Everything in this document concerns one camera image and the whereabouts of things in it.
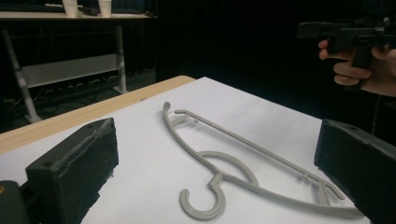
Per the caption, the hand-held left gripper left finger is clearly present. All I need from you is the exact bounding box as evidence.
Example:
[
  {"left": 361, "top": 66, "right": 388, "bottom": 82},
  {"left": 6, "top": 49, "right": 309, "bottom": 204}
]
[{"left": 25, "top": 117, "right": 120, "bottom": 224}]

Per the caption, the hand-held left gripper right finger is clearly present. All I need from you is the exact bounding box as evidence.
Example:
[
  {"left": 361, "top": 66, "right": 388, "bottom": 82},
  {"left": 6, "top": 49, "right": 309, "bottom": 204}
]
[{"left": 313, "top": 119, "right": 396, "bottom": 224}]

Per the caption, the grey plastic clothes hanger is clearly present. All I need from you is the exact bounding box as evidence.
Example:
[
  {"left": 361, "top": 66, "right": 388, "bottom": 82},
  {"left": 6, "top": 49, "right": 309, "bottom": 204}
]
[{"left": 162, "top": 101, "right": 364, "bottom": 222}]

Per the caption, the white sheet table cover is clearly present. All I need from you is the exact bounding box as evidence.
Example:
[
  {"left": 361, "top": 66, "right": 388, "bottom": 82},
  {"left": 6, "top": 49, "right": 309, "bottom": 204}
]
[{"left": 0, "top": 77, "right": 372, "bottom": 224}]

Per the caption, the white paper cup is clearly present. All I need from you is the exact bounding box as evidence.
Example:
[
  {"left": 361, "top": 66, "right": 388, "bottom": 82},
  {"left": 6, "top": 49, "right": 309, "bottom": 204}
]
[
  {"left": 97, "top": 0, "right": 113, "bottom": 18},
  {"left": 62, "top": 0, "right": 78, "bottom": 18}
]

